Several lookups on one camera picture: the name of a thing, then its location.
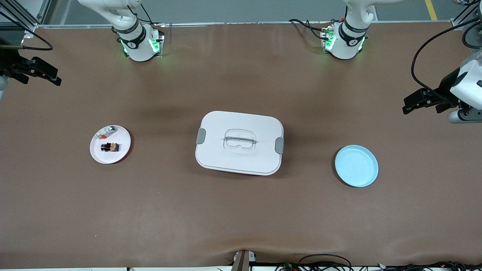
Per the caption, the black floor cable bundle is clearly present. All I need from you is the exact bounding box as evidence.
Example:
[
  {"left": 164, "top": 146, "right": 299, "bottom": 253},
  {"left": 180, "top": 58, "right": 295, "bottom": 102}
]
[{"left": 275, "top": 254, "right": 482, "bottom": 271}]

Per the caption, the aluminium frame profile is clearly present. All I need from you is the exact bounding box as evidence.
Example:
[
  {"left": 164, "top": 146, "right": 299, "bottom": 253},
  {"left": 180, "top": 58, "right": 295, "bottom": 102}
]
[
  {"left": 450, "top": 0, "right": 482, "bottom": 30},
  {"left": 0, "top": 0, "right": 51, "bottom": 34}
]

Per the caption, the light blue round plate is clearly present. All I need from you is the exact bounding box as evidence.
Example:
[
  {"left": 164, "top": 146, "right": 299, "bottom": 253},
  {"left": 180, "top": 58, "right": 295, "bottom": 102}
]
[{"left": 335, "top": 145, "right": 379, "bottom": 188}]

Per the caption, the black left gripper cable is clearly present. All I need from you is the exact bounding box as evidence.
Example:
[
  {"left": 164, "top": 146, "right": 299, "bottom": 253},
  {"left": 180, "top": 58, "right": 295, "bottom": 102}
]
[{"left": 411, "top": 17, "right": 482, "bottom": 106}]

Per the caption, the black looped cable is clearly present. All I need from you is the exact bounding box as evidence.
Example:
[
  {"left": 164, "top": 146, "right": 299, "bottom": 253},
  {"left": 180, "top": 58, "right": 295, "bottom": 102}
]
[{"left": 462, "top": 21, "right": 482, "bottom": 50}]

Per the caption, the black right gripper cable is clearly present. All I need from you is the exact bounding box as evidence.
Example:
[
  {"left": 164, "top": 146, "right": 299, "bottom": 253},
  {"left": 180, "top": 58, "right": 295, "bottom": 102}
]
[{"left": 0, "top": 11, "right": 53, "bottom": 51}]

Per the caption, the small clear red switch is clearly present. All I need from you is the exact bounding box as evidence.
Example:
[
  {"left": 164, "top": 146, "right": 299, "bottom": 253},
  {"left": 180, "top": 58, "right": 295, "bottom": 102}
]
[{"left": 96, "top": 126, "right": 118, "bottom": 140}]

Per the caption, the small metal table bracket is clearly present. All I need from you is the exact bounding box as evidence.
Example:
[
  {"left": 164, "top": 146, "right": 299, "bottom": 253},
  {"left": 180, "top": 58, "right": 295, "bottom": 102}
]
[{"left": 232, "top": 250, "right": 257, "bottom": 271}]

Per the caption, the white lidded storage box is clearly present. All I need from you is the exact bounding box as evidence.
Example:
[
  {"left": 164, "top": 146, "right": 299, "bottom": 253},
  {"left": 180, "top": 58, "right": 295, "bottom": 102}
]
[{"left": 195, "top": 111, "right": 284, "bottom": 176}]

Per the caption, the pink round plate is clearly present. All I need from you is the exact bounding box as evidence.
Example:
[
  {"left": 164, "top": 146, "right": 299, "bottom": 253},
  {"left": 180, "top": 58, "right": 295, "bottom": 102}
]
[{"left": 90, "top": 125, "right": 132, "bottom": 164}]

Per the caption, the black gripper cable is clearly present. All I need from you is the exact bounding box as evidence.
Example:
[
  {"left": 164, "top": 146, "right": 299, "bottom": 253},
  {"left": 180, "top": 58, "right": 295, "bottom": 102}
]
[
  {"left": 0, "top": 11, "right": 53, "bottom": 51},
  {"left": 411, "top": 17, "right": 482, "bottom": 106}
]

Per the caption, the black base cable bundle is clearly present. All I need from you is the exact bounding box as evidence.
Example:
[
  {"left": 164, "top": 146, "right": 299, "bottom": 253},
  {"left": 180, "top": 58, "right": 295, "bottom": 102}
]
[{"left": 289, "top": 18, "right": 333, "bottom": 40}]

